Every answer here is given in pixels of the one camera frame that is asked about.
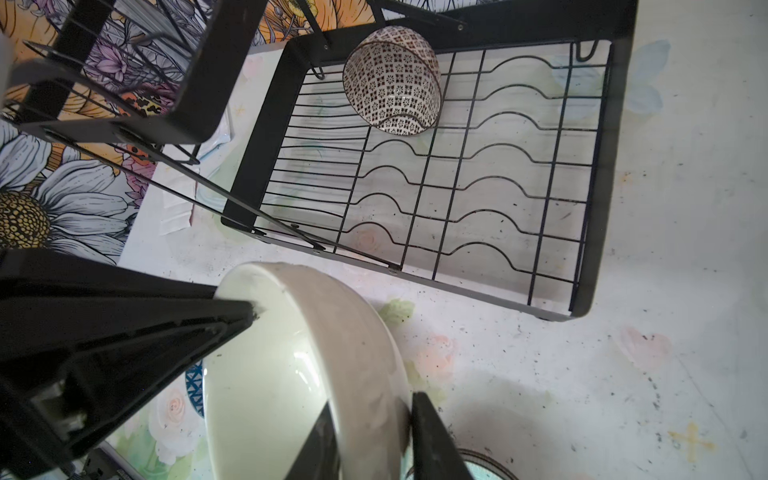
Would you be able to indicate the black white patterned bowl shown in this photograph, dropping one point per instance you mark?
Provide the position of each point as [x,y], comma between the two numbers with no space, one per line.
[392,81]

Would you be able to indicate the mint green bowl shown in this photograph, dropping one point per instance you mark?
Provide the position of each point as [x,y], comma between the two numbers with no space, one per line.
[479,465]

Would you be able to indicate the blue patterned bowl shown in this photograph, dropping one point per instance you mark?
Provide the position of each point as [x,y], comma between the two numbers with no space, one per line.
[194,377]

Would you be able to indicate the clear ribbed plastic packet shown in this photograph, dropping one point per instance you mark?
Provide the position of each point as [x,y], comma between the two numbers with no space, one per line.
[176,212]

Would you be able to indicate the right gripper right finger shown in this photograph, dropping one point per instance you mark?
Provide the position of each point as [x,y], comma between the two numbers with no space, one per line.
[435,456]

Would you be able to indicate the clear square plastic packet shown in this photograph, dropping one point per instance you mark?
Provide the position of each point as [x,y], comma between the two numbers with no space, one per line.
[222,135]

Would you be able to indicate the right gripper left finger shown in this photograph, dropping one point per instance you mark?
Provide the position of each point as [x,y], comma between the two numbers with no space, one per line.
[85,345]

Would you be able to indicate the black wire dish rack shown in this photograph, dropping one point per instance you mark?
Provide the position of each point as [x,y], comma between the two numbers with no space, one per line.
[506,200]

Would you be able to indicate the cream white bowl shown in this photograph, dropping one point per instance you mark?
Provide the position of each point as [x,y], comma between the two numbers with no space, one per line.
[315,344]

